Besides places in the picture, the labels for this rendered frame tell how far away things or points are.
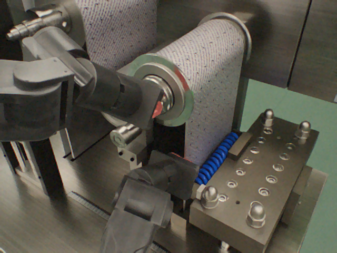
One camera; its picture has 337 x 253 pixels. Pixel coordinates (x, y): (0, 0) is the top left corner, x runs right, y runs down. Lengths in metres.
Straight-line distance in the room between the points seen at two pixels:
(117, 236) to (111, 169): 0.53
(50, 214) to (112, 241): 0.47
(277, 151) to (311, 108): 2.17
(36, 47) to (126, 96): 0.13
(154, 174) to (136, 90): 0.15
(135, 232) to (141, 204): 0.04
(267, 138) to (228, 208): 0.26
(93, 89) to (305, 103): 2.74
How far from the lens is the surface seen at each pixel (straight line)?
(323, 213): 2.15
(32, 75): 0.35
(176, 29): 0.93
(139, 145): 0.64
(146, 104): 0.46
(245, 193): 0.71
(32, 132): 0.37
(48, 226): 0.85
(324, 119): 2.89
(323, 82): 0.83
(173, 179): 0.57
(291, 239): 0.84
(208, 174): 0.72
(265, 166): 0.78
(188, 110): 0.57
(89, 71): 0.39
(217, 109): 0.71
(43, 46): 0.44
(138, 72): 0.59
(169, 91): 0.56
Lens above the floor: 1.56
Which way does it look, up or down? 39 degrees down
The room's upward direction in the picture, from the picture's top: straight up
